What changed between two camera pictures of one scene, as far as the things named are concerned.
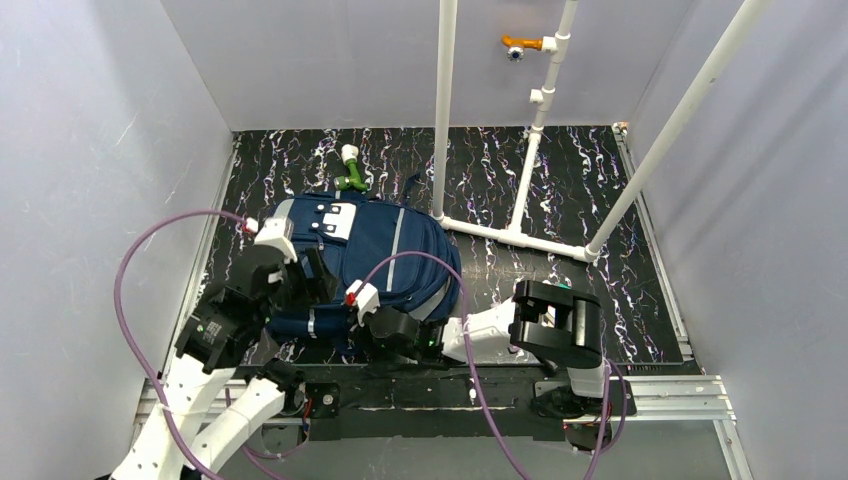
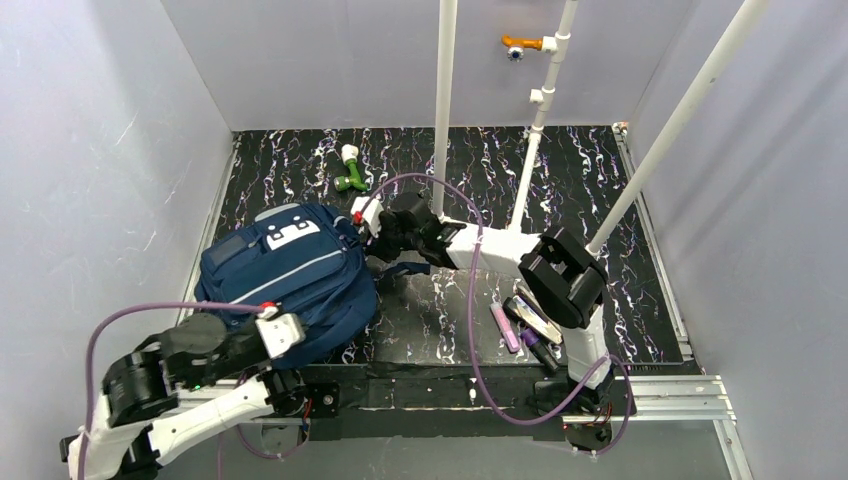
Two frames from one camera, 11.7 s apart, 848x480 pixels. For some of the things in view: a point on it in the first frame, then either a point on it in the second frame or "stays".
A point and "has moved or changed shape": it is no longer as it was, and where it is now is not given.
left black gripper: x=308 y=278 to x=247 y=345
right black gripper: x=382 y=321 to x=385 y=240
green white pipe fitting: x=349 y=154 stays
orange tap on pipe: x=517 y=45 stays
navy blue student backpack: x=362 y=230 has moved or changed shape
